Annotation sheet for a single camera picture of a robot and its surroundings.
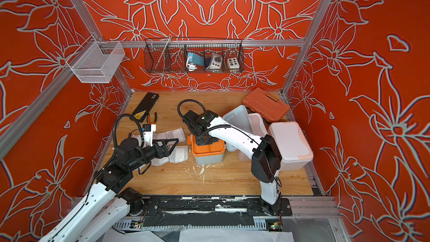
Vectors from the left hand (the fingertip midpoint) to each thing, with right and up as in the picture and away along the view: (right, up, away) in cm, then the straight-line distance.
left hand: (173, 140), depth 71 cm
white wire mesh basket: (-49, +40, +21) cm, 67 cm away
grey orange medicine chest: (+14, -13, +12) cm, 23 cm away
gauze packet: (-4, -2, +26) cm, 26 cm away
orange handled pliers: (-24, +7, +33) cm, 41 cm away
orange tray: (+19, -5, +7) cm, 21 cm away
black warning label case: (-29, +15, +39) cm, 51 cm away
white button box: (+29, +40, +23) cm, 55 cm away
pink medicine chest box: (+40, +3, +12) cm, 42 cm away
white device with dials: (+19, +40, +19) cm, 48 cm away
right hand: (+12, -3, +9) cm, 15 cm away
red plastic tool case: (+51, +16, +35) cm, 64 cm away
